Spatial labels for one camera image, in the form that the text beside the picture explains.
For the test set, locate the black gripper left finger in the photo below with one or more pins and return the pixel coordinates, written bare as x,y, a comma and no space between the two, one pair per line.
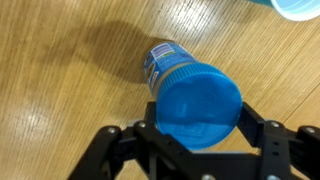
150,116

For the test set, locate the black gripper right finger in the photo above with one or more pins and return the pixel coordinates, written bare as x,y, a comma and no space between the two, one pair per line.
268,136

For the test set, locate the blue plastic jar lid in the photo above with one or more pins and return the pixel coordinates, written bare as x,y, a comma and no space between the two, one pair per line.
198,105

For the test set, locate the peanut butter jar blue label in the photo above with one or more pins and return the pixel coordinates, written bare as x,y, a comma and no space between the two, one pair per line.
167,66

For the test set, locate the blue plastic cup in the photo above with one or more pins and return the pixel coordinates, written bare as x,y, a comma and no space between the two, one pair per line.
294,10

